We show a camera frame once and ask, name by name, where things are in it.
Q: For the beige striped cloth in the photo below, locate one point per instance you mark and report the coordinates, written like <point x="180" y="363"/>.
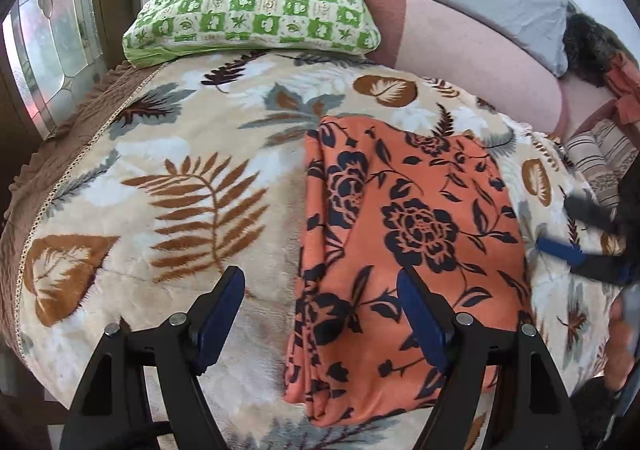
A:
<point x="605" y="150"/>

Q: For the beige leaf print blanket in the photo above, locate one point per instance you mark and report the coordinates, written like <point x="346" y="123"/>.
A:
<point x="200" y="180"/>

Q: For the dark furry cloth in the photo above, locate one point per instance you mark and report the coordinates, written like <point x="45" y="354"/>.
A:
<point x="592" y="45"/>

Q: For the green checkered pillow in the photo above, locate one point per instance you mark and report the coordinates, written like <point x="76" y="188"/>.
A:
<point x="250" y="5"/>

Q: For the brown fringed bedspread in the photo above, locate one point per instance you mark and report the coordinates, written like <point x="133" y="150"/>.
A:
<point x="30" y="190"/>

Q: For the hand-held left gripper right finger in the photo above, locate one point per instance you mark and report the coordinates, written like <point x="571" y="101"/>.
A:
<point x="420" y="325"/>

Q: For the small plain orange cloth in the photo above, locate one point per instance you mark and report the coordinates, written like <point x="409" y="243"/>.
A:
<point x="625" y="80"/>

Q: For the pink bolster pillow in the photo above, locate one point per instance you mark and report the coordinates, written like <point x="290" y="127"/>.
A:
<point x="475" y="55"/>

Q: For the orange black floral cloth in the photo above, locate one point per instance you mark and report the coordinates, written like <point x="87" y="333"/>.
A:
<point x="425" y="230"/>

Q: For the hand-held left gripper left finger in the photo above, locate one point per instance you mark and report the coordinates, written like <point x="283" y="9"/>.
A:
<point x="220" y="320"/>

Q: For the person's right hand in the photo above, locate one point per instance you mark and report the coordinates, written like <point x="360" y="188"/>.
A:
<point x="620" y="350"/>

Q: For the stained glass window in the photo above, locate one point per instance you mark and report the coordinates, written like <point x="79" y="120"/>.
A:
<point x="50" y="45"/>

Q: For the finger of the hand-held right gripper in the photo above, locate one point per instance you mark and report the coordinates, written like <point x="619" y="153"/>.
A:
<point x="587" y="211"/>
<point x="560" y="250"/>

